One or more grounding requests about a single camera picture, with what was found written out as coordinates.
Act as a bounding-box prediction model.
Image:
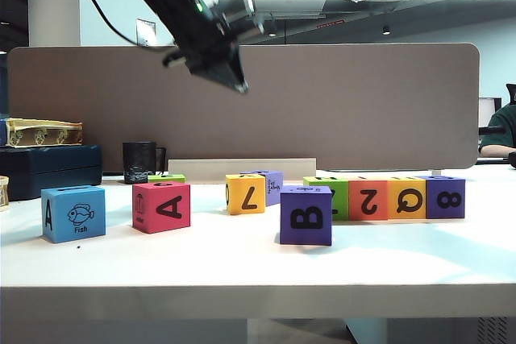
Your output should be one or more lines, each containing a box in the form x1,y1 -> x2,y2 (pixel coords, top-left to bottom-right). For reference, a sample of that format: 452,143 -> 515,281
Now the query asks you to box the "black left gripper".
163,9 -> 250,95

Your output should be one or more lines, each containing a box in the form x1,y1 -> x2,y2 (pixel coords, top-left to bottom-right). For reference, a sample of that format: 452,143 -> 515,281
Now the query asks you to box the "green block with 7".
147,173 -> 187,184

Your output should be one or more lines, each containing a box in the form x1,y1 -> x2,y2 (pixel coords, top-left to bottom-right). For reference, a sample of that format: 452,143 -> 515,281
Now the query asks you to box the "yellow block with 7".
225,173 -> 267,216

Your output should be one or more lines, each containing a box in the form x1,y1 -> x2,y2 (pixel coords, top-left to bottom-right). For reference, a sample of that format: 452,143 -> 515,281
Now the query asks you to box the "purple block with 5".
240,169 -> 285,207

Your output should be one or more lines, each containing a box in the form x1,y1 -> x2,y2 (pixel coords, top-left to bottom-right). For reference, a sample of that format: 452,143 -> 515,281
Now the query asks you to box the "pink block with A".
131,181 -> 192,234

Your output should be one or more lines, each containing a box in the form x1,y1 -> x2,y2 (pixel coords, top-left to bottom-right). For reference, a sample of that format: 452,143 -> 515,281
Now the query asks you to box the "blue block with fish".
40,185 -> 107,244

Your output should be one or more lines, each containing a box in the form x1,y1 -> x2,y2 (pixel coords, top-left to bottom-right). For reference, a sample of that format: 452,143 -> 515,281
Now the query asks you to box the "green foam letter block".
302,176 -> 350,222

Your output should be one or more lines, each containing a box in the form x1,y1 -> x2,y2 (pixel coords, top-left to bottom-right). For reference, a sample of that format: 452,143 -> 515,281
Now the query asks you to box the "brown desk partition panel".
6,42 -> 481,172

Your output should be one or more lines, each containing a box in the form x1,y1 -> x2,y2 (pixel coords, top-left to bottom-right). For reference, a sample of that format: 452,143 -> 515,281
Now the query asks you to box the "black mug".
122,141 -> 167,184

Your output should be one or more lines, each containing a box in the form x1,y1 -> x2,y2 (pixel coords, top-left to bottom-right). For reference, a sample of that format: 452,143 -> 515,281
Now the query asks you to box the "purple block with B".
279,184 -> 333,247

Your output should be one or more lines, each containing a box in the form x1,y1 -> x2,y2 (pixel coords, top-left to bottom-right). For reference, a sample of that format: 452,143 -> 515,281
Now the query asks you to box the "yellow patterned gift box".
6,118 -> 84,147

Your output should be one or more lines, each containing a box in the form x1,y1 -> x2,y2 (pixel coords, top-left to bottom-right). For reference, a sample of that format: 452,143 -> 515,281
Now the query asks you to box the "dark blue case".
0,144 -> 103,202

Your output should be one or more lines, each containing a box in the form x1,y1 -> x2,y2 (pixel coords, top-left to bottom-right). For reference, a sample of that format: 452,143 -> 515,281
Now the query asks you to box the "orange block with 2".
347,179 -> 389,222

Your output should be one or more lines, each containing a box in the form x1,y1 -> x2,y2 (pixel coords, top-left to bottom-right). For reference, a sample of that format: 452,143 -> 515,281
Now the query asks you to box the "yellow block with Q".
387,178 -> 427,220

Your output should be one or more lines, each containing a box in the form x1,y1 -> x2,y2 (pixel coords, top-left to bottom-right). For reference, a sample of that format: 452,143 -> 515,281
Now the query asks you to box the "purple block with 8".
421,176 -> 467,220

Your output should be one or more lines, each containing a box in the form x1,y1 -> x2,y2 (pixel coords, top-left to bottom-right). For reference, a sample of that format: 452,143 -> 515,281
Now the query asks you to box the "small wooden container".
0,175 -> 10,212

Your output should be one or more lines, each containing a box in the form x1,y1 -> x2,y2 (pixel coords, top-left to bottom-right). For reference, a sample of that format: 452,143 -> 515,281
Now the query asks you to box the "white computer monitor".
479,97 -> 503,128

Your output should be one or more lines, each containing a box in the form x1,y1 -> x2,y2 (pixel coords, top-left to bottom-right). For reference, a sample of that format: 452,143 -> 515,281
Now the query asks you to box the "person in green shirt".
481,102 -> 516,159

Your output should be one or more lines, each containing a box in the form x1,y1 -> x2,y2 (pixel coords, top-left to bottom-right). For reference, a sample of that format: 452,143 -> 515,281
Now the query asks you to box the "perforated grey panel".
477,317 -> 510,344

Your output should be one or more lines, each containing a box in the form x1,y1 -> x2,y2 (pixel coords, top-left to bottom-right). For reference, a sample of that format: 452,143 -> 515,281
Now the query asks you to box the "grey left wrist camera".
219,0 -> 266,41

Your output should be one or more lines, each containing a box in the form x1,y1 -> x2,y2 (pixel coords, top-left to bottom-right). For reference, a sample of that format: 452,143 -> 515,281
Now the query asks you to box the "framed wall sign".
135,18 -> 157,47

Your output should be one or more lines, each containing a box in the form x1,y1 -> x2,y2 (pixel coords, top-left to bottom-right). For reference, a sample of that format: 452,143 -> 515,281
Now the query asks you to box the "beige cable tray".
167,157 -> 318,183

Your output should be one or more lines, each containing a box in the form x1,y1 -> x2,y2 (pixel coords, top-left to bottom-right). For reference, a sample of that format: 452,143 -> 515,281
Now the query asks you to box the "grey ceiling ventilation duct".
261,0 -> 327,21

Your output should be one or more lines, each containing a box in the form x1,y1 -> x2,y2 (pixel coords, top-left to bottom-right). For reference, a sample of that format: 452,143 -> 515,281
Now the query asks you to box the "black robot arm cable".
75,0 -> 178,52

